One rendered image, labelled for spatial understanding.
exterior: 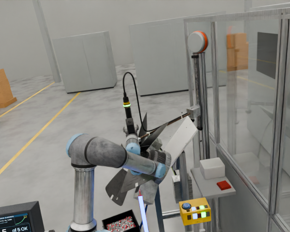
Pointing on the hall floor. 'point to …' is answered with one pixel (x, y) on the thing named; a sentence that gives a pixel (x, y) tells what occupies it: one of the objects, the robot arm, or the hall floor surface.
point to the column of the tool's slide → (203, 135)
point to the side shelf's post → (212, 215)
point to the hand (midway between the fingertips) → (130, 123)
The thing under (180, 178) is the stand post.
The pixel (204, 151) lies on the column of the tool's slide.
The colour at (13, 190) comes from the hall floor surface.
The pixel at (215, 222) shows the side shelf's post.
